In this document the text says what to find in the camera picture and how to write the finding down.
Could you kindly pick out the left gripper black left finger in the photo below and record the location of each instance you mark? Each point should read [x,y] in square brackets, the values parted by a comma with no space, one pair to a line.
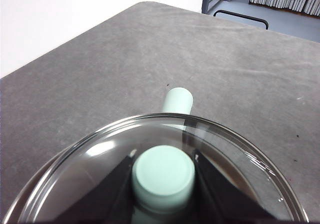
[105,201]

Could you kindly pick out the black metal tube frame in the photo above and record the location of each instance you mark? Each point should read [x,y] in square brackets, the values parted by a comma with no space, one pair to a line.
[250,17]

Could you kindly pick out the glass lid with green knob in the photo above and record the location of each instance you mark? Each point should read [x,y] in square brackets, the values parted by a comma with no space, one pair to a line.
[163,169]

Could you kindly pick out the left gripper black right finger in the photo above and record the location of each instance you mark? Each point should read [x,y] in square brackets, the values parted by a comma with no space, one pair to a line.
[220,199]

